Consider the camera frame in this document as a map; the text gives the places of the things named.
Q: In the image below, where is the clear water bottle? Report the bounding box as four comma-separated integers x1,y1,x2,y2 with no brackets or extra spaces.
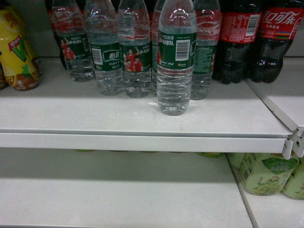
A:
157,0,197,116

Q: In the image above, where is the white upper metal shelf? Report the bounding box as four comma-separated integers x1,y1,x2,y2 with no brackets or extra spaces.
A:
0,58,293,157

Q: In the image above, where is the white metal shelf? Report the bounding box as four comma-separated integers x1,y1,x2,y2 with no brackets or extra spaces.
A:
0,148,252,228
0,58,293,157

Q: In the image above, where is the water bottle green label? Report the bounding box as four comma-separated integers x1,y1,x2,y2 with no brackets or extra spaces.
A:
84,0,124,95
52,0,94,82

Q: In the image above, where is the leftmost water bottle green label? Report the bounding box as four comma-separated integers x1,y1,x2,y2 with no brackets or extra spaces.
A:
52,0,94,82

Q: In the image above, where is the white lower metal shelf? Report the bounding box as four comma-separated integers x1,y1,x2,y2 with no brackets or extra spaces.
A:
0,148,252,228

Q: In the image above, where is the white right adjoining shelf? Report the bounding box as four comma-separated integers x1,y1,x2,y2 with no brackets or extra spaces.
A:
245,57,304,158

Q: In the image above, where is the green grape juice bottle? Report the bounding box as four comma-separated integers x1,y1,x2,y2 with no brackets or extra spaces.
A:
239,153,299,196

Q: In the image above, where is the left black cola bottle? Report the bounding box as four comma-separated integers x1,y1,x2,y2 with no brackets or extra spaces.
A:
212,0,262,84

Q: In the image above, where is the black cola bottle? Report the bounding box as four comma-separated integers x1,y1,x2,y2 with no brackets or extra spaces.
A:
212,0,262,84
247,0,304,83

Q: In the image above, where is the yellow lemon tea bottle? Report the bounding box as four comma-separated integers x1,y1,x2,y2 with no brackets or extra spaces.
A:
0,4,40,91

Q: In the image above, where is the dark lemon tea bottle left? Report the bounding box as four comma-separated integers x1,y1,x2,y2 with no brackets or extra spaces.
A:
0,64,9,90

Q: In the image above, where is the right black cola bottle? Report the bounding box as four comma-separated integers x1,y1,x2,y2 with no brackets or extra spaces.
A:
247,0,304,83

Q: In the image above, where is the right green juice bottle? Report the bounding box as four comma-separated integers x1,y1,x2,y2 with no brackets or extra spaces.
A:
282,157,304,200

